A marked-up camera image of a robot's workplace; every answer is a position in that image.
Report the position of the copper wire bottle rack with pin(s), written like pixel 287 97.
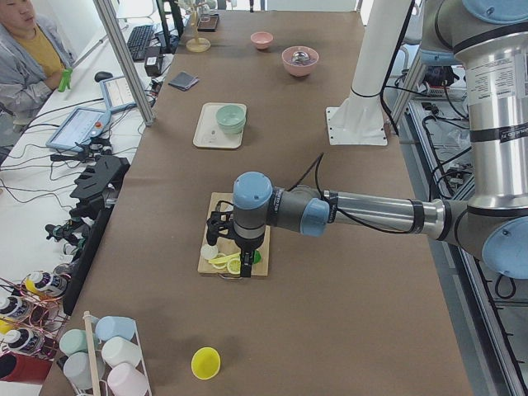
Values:
pixel 31 324

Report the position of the dark small tray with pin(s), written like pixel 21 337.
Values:
pixel 208 23

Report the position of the small pink bowl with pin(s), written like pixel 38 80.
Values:
pixel 261 40

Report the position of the near teach pendant tablet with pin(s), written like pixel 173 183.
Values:
pixel 79 128

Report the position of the pink plastic cup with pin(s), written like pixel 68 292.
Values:
pixel 125 379

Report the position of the white plastic cup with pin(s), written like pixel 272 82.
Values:
pixel 118 350

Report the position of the white steamed bun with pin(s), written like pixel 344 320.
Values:
pixel 209 252

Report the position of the yellow cap bottle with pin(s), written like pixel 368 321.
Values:
pixel 46 284

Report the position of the yellow plastic knife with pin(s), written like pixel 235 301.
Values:
pixel 221 260

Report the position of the black computer mouse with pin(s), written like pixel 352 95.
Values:
pixel 102 75

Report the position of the lemon half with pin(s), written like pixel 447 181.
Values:
pixel 234 266

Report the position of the black tool holder rack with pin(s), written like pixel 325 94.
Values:
pixel 90 185

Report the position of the bamboo cutting board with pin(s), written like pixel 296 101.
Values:
pixel 222 201

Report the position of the green plastic cup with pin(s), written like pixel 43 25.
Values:
pixel 73 341

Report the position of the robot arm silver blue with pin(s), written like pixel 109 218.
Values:
pixel 489 38

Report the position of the cream rabbit tray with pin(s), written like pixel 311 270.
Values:
pixel 208 135

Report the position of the teach pendant tablet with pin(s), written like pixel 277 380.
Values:
pixel 79 128
pixel 117 94

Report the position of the blue plastic cup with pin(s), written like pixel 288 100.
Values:
pixel 115 326

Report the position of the black keyboard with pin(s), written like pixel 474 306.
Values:
pixel 139 41

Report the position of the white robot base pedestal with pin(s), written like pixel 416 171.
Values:
pixel 359 119

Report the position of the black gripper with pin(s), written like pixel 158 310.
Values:
pixel 247 247

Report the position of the green lime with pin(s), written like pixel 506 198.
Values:
pixel 257 257

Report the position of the aluminium frame post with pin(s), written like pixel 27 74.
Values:
pixel 107 16

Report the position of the stacked green bowls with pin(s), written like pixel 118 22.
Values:
pixel 231 118

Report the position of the person in grey jacket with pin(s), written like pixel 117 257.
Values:
pixel 33 58

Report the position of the wooden cup rack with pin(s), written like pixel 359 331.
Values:
pixel 99 369

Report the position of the black power adapter box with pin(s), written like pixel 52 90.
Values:
pixel 153 65

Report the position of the grey folded cloth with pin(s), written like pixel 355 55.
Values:
pixel 183 81

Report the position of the large pink bowl with ice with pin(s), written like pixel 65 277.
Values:
pixel 299 70

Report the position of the grey plastic cup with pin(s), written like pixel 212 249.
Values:
pixel 77 370

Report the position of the far teach pendant tablet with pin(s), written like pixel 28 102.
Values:
pixel 117 94

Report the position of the green toy figure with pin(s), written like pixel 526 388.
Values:
pixel 65 81

